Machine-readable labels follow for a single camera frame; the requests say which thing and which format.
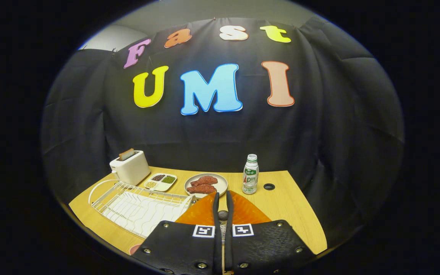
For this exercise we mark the white divided bean tray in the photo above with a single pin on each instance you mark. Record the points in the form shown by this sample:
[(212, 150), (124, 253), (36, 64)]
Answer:
[(160, 182)]

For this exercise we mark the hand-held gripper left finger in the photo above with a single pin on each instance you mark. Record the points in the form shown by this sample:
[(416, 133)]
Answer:
[(217, 248)]

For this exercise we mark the black table grommet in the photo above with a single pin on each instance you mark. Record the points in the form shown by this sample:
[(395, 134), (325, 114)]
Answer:
[(269, 186)]

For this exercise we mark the pink plate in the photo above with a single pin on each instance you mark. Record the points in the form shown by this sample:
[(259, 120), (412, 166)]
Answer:
[(135, 249)]

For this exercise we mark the grey round plate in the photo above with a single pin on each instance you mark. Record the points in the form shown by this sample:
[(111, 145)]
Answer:
[(222, 182)]

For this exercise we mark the white green label bottle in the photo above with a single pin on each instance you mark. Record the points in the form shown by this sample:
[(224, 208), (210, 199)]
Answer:
[(250, 177)]

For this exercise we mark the brown bread slice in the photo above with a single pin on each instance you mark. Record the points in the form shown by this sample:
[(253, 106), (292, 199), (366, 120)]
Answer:
[(126, 154)]

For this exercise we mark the reddish meat piece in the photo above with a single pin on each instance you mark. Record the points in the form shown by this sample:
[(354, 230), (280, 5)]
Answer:
[(201, 189), (204, 180)]

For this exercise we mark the metal spoon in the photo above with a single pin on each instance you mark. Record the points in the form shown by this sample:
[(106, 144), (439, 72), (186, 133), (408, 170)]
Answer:
[(223, 215)]

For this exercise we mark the white toaster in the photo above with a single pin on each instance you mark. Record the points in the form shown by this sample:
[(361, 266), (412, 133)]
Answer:
[(132, 168)]

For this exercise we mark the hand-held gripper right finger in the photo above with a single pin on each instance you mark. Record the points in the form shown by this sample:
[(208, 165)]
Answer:
[(228, 248)]

